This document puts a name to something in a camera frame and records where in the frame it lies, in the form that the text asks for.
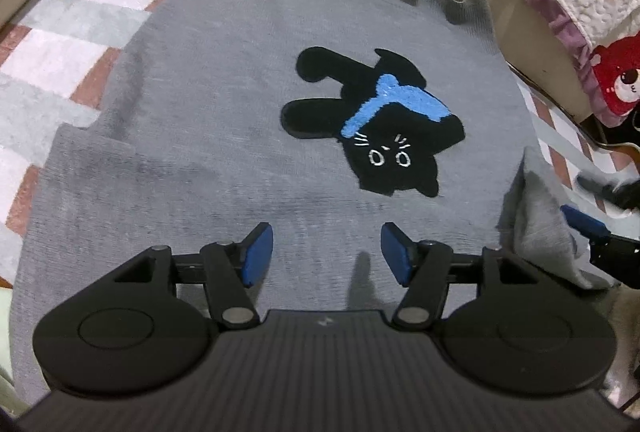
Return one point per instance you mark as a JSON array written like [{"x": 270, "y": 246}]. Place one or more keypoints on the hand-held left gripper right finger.
[{"x": 395, "y": 252}]

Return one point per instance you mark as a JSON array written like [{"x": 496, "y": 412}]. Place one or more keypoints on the grey sweater with cat patch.
[{"x": 200, "y": 112}]

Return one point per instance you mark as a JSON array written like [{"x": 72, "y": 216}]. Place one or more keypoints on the checkered plush mat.
[{"x": 65, "y": 57}]

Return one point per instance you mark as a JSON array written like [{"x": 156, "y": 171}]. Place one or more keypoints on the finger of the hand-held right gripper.
[
  {"x": 620, "y": 197},
  {"x": 582, "y": 222}
]

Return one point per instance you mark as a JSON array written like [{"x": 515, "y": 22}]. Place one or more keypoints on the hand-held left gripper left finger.
[{"x": 257, "y": 252}]

